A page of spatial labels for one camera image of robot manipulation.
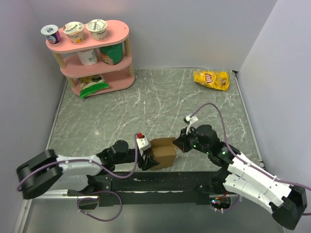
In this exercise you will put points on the electronics board with LEDs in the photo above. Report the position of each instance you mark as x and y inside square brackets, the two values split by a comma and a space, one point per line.
[221, 203]

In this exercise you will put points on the yellow Lays chips bag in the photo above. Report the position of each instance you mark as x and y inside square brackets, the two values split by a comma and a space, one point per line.
[218, 80]

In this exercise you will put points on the peach Chobani yogurt cup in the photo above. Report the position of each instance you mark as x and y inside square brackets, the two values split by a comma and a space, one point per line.
[74, 31]

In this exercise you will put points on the green can on middle shelf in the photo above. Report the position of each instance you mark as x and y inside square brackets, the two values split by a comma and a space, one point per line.
[113, 54]

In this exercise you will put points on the green white snack bag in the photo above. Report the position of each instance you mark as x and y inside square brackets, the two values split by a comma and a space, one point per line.
[91, 84]

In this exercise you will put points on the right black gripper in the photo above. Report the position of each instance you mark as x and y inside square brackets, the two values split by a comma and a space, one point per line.
[181, 141]

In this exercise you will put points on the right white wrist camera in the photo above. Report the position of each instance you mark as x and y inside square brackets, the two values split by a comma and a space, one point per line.
[189, 120]

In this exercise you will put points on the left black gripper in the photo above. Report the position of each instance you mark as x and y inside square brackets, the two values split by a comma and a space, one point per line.
[148, 161]

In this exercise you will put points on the white Chobani yogurt cup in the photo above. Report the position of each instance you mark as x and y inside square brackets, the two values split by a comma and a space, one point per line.
[97, 28]

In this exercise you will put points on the pink three-tier shelf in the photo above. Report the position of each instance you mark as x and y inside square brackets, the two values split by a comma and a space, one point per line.
[119, 76]

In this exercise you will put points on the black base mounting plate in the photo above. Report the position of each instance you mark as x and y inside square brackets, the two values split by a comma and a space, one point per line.
[155, 188]

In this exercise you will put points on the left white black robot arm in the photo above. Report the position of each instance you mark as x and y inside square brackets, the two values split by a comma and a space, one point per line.
[48, 171]

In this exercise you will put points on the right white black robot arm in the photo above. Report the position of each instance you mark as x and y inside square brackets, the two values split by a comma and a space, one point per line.
[285, 201]

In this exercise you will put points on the white cup on middle shelf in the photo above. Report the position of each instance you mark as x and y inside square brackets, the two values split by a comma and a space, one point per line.
[88, 57]

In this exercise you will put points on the blue white yogurt cup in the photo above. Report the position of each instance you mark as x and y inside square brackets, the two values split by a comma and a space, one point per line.
[51, 33]

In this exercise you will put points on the brown cardboard box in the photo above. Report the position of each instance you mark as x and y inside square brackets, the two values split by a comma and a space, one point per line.
[163, 151]

